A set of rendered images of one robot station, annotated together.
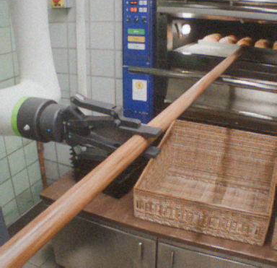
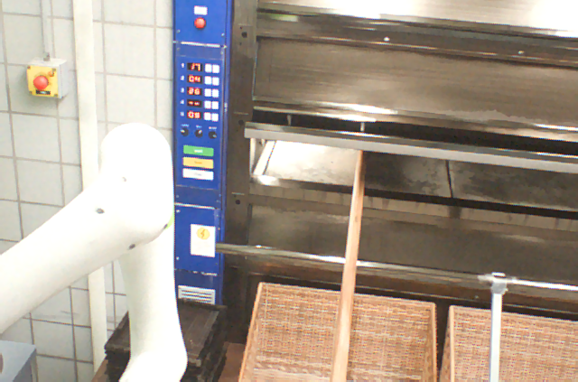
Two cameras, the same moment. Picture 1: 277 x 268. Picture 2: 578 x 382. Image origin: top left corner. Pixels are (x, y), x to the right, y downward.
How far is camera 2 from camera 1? 0.91 m
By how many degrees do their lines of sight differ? 17
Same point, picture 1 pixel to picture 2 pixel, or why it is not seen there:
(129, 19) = (186, 129)
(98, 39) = not seen: hidden behind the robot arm
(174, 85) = (259, 231)
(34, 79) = (163, 353)
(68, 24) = (60, 121)
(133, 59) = (193, 194)
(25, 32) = (153, 301)
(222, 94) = (338, 243)
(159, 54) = (236, 185)
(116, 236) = not seen: outside the picture
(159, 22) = (237, 135)
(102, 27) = not seen: hidden behind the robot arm
